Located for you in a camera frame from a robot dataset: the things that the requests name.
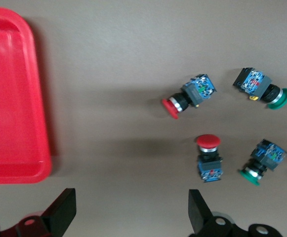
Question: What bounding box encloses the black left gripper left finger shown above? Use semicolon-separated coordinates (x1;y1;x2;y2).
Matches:
16;188;77;237

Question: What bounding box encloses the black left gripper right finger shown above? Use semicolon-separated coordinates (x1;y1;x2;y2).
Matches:
188;189;235;237

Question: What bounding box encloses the red push button switch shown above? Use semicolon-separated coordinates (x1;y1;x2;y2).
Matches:
161;73;217;120
196;134;223;184

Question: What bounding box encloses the red plastic tray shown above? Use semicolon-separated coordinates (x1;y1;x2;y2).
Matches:
0;6;53;185

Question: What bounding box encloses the green push button switch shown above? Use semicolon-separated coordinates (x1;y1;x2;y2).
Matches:
232;67;287;110
238;138;287;186

